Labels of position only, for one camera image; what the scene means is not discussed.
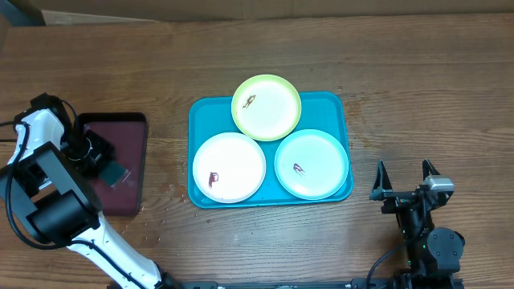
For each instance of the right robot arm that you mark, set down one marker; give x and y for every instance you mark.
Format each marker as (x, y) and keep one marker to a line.
(433, 253)

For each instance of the cardboard backdrop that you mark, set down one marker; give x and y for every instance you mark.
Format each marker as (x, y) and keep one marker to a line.
(206, 10)

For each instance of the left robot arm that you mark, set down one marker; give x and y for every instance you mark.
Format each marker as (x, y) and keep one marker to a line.
(67, 170)

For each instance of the teal plastic tray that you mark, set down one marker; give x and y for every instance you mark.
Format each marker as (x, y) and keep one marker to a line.
(212, 115)

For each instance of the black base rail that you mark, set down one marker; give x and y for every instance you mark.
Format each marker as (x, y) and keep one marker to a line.
(359, 283)

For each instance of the white plate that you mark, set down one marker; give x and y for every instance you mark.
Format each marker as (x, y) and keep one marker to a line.
(229, 167)

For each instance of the dark red tray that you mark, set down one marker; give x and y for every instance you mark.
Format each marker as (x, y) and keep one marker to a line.
(128, 133)

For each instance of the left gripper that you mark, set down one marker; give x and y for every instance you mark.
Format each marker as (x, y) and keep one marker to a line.
(103, 147)

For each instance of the yellow-green plate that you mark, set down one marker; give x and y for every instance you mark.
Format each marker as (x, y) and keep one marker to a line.
(266, 107)

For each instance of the light blue plate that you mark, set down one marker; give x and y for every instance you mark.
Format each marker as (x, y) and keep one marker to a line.
(311, 165)

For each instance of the green scrub sponge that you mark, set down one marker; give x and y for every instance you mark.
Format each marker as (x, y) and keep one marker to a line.
(113, 173)

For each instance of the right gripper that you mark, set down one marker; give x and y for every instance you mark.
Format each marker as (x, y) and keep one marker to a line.
(397, 201)

